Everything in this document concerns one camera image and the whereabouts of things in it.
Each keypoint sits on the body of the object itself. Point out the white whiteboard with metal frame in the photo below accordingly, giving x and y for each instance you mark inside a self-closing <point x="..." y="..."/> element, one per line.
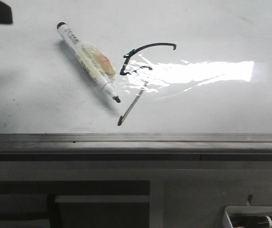
<point x="194" y="78"/>

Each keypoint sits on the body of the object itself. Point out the black capped marker in tray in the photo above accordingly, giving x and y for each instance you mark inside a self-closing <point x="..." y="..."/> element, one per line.
<point x="252" y="222"/>

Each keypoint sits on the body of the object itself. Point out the white marker with taped grip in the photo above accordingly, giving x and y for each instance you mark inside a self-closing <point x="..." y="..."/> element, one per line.
<point x="95" y="63"/>

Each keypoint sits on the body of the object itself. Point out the white plastic marker tray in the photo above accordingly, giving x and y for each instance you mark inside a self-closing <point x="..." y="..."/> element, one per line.
<point x="238" y="211"/>

